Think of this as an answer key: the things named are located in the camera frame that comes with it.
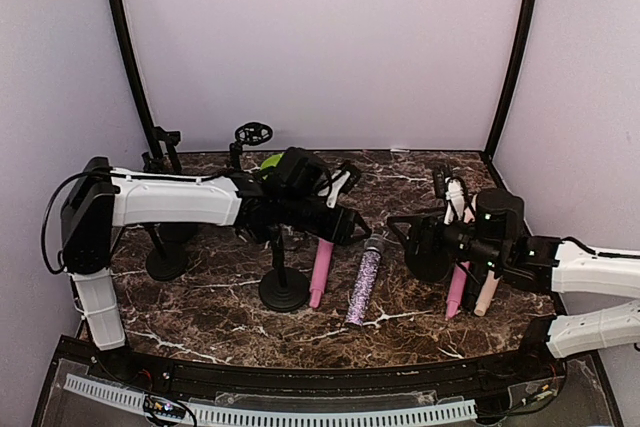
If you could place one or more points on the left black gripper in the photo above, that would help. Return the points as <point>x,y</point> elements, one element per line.
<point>342,223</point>

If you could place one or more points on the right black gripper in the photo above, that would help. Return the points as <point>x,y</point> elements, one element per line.
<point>433,223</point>

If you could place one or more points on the pink microphone front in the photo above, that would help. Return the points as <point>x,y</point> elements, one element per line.
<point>320,272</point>

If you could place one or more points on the pink microphone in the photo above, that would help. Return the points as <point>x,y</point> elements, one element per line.
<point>456,289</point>
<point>320,272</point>

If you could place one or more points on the purple glitter microphone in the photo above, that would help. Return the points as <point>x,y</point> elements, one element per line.
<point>365,280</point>

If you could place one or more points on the black microphone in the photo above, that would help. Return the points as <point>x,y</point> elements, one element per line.
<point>474,283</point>

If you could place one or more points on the black tripod mic stand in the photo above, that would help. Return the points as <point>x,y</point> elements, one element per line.
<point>250,134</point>

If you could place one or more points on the black round-base mic stand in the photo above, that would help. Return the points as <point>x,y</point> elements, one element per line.
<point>170,139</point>

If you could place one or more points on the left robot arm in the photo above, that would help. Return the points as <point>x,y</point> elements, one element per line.
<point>299,191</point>

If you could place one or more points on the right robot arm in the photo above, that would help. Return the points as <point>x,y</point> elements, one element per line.
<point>495,242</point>

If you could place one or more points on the green plate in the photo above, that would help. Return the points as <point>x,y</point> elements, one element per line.
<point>269,164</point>

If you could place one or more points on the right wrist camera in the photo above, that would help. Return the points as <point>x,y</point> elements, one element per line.
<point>452,190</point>

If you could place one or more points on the white cable duct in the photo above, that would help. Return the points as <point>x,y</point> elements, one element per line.
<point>163,411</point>

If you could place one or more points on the left black frame post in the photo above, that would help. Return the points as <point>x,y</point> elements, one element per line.
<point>133,76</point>

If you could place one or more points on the black frame post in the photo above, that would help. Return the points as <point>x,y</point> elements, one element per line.
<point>133,76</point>
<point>516,57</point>

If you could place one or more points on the right black frame post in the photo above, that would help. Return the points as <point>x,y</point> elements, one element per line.
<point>516,57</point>

